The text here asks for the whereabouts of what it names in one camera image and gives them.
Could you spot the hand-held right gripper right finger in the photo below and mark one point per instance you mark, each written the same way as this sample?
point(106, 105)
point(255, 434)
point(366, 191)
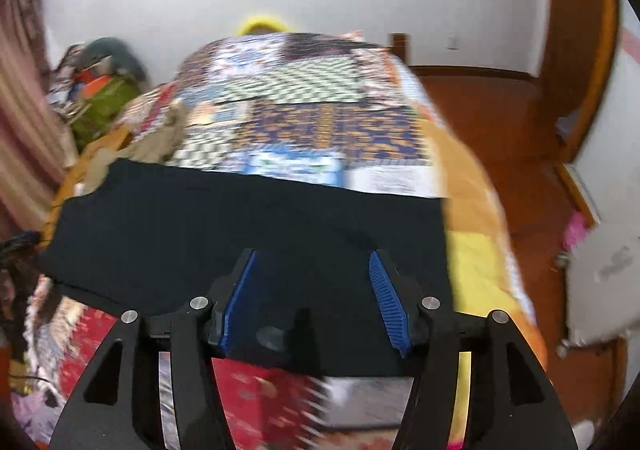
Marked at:
point(392, 310)

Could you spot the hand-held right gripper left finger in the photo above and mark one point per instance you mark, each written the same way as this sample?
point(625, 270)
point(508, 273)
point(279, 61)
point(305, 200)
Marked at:
point(235, 310)

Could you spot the black pants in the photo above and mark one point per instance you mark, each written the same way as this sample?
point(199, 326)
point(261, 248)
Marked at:
point(200, 220)

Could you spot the tan garment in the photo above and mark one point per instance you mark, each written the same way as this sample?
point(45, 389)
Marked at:
point(157, 140)

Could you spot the patchwork quilt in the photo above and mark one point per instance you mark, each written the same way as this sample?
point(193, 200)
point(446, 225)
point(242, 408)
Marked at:
point(325, 125)

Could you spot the pink cloth item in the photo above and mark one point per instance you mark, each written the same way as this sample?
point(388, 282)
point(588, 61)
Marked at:
point(575, 232)

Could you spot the wooden lap desk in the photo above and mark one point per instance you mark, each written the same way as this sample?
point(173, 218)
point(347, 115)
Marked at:
point(67, 182)

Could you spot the green patterned bag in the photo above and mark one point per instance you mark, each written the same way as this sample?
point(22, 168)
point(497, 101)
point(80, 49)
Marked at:
point(102, 110)

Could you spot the wooden baseboard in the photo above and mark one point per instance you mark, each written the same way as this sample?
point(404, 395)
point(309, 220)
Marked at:
point(475, 72)

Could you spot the orange box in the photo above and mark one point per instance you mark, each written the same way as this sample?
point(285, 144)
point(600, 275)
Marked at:
point(96, 86)

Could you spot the grey plush pillow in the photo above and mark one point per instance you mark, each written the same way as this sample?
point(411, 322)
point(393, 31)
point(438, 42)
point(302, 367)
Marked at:
point(120, 55)

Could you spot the striped brown curtain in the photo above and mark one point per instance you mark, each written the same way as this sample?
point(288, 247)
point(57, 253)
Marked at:
point(22, 120)

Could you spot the wooden bed post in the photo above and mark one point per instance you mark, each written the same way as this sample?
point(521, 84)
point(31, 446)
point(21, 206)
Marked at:
point(398, 50)

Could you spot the white wall socket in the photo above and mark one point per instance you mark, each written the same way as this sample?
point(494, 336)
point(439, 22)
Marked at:
point(453, 41)

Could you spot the yellow foam bed rail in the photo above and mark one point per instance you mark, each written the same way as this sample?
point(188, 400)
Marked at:
point(262, 22)

